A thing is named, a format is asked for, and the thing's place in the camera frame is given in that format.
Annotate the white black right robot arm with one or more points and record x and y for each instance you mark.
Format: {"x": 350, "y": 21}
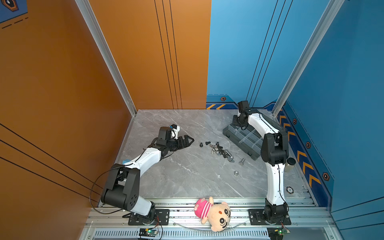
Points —
{"x": 274, "y": 152}

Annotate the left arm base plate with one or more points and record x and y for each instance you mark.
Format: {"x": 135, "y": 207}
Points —
{"x": 159, "y": 216}

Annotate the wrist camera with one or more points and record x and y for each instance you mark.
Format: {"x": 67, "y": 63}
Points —
{"x": 243, "y": 106}
{"x": 169, "y": 133}

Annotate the aluminium corner post right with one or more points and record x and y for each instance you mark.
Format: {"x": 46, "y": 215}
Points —
{"x": 318, "y": 34}

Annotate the right green circuit board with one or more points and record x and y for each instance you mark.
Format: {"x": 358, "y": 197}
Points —
{"x": 277, "y": 234}

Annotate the aluminium corner post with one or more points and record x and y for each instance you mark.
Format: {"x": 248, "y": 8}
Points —
{"x": 318, "y": 34}
{"x": 101, "y": 42}

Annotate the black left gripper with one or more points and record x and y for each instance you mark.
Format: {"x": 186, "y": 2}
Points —
{"x": 186, "y": 144}

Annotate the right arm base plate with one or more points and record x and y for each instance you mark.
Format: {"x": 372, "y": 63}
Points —
{"x": 260, "y": 217}

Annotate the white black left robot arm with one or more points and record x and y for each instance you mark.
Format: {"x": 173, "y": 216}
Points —
{"x": 123, "y": 182}

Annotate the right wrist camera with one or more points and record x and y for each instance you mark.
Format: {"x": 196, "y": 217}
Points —
{"x": 243, "y": 106}

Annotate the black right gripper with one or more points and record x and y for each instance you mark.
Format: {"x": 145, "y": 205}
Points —
{"x": 234, "y": 121}

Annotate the aluminium corner post left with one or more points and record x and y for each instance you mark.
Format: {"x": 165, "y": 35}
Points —
{"x": 101, "y": 42}

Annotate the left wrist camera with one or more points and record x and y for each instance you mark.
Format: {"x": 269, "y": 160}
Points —
{"x": 169, "y": 133}

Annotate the large silver hex bolt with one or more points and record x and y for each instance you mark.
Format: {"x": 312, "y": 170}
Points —
{"x": 229, "y": 156}

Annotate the black cap cylinder container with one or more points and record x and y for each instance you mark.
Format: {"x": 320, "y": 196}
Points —
{"x": 290, "y": 164}

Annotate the aluminium rail frame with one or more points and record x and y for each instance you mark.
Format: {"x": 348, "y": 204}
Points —
{"x": 307, "y": 220}

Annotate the silver bolt on table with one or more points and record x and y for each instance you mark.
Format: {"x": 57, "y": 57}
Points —
{"x": 241, "y": 162}

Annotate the green circuit board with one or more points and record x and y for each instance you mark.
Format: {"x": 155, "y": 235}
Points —
{"x": 277, "y": 234}
{"x": 148, "y": 233}

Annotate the grey plastic organizer box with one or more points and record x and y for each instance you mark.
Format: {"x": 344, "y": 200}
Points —
{"x": 248, "y": 139}

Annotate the left green circuit board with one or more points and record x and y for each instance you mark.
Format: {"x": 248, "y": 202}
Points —
{"x": 148, "y": 233}

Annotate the pink plush doll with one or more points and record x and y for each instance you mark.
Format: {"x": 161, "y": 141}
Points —
{"x": 217, "y": 215}

